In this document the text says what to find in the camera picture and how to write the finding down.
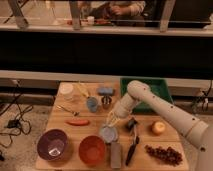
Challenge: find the small metal cup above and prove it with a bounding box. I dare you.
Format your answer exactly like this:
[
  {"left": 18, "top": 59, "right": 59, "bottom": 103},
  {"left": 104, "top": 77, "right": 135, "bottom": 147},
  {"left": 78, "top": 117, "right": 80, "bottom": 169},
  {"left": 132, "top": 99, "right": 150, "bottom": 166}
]
[{"left": 101, "top": 95, "right": 112, "bottom": 109}]

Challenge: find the wooden handled brush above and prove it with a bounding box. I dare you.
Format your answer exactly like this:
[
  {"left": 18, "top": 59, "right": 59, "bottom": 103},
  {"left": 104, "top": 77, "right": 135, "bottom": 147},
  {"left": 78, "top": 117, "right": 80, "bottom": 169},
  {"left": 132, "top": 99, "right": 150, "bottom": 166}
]
[{"left": 77, "top": 83, "right": 90, "bottom": 98}]

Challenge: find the black power adapter cable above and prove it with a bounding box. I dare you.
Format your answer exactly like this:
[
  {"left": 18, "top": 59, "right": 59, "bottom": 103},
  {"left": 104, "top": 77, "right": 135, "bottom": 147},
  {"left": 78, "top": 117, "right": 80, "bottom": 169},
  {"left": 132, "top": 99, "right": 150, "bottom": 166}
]
[{"left": 0, "top": 81, "right": 34, "bottom": 161}]

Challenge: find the clear plastic jar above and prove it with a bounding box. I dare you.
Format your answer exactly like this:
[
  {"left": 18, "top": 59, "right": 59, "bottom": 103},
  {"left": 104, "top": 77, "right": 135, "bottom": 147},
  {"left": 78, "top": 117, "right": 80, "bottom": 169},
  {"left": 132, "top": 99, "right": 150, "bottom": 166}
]
[{"left": 59, "top": 83, "right": 74, "bottom": 100}]

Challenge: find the blue cup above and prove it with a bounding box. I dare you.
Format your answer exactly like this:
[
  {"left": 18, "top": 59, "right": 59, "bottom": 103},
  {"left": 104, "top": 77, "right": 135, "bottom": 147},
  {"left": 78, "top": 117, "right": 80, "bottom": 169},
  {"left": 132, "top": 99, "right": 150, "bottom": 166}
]
[{"left": 86, "top": 97, "right": 98, "bottom": 113}]

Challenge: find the red bowl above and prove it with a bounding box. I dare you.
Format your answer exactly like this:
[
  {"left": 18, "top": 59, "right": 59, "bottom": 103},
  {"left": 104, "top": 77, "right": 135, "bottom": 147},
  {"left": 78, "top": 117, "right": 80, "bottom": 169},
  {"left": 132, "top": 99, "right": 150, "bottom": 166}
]
[{"left": 78, "top": 135, "right": 106, "bottom": 166}]

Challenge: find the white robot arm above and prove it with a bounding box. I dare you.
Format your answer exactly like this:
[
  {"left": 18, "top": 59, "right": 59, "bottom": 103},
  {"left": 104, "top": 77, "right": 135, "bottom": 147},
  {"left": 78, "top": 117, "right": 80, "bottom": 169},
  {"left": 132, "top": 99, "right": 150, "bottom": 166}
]
[{"left": 106, "top": 80, "right": 213, "bottom": 171}]

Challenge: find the person behind window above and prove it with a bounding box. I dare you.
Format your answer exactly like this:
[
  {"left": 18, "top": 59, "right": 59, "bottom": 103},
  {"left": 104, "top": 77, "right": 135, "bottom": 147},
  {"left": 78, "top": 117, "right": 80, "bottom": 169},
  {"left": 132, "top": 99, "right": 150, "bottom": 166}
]
[{"left": 79, "top": 0, "right": 148, "bottom": 26}]

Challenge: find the wooden cutting board table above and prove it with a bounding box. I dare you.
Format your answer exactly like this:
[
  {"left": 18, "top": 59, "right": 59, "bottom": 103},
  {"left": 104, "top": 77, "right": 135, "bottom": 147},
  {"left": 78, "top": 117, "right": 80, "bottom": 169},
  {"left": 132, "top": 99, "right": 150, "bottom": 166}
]
[{"left": 35, "top": 90, "right": 189, "bottom": 171}]

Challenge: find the purple bowl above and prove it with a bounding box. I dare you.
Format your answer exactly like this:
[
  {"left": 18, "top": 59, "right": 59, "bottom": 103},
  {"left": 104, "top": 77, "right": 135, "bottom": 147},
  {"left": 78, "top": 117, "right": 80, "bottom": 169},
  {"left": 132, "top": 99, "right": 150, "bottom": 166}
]
[{"left": 37, "top": 129, "right": 68, "bottom": 161}]

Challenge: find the grey sharpening block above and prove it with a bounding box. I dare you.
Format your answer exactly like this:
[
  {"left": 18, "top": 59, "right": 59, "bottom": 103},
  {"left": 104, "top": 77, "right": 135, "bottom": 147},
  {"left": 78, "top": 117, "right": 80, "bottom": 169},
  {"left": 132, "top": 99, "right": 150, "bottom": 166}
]
[{"left": 110, "top": 142, "right": 122, "bottom": 169}]

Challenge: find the yellow apple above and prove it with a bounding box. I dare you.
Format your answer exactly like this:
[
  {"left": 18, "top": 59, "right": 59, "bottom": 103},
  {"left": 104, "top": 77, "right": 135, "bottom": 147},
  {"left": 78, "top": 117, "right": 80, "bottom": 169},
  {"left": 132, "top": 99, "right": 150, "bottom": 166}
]
[{"left": 151, "top": 121, "right": 166, "bottom": 135}]

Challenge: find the green plastic tray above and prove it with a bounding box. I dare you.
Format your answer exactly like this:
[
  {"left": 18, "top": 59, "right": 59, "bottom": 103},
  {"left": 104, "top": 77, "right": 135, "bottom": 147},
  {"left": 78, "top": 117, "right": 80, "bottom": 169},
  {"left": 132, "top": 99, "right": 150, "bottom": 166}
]
[{"left": 120, "top": 77, "right": 173, "bottom": 114}]

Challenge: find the light blue towel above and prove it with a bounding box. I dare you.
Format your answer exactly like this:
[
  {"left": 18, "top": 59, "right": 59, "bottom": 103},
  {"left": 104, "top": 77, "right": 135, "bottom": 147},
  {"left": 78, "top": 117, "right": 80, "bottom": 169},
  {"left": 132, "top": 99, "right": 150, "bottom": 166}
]
[{"left": 99, "top": 126, "right": 118, "bottom": 144}]

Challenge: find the black binder clip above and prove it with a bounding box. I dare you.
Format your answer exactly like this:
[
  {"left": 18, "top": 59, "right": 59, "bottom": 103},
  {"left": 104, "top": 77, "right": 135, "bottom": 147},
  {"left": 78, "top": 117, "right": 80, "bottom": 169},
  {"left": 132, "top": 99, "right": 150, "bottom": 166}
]
[{"left": 126, "top": 118, "right": 137, "bottom": 130}]

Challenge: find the orange carrot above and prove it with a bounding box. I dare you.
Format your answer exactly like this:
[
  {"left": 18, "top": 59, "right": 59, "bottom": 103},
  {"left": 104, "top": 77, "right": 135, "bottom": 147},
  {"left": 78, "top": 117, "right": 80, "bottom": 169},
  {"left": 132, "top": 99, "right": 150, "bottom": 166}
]
[{"left": 65, "top": 120, "right": 90, "bottom": 126}]

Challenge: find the blue sponge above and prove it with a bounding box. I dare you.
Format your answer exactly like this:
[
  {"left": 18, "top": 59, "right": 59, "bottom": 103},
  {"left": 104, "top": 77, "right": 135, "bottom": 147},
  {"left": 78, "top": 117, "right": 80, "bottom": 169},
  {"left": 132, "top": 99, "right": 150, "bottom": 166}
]
[{"left": 97, "top": 87, "right": 115, "bottom": 96}]

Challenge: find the dark red grapes bunch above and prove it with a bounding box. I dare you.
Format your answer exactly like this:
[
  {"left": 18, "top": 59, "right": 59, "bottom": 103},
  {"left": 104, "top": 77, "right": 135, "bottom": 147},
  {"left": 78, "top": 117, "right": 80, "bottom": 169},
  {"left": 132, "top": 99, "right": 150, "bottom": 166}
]
[{"left": 145, "top": 145, "right": 183, "bottom": 166}]

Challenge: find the black handled knife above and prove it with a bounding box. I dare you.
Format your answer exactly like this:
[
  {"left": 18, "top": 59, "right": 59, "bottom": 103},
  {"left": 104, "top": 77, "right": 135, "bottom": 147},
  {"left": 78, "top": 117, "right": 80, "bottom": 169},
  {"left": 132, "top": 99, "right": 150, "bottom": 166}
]
[{"left": 125, "top": 125, "right": 140, "bottom": 166}]

